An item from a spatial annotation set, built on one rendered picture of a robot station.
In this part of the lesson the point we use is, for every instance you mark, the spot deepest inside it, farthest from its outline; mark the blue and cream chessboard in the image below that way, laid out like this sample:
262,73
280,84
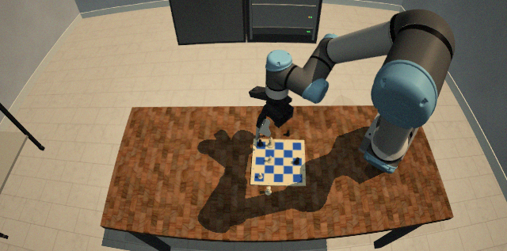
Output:
282,171

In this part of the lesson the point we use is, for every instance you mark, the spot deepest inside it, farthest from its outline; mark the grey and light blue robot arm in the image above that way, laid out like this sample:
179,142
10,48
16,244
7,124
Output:
405,89

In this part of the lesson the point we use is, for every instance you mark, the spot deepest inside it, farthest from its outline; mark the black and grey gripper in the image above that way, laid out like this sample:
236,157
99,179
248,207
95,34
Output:
274,108

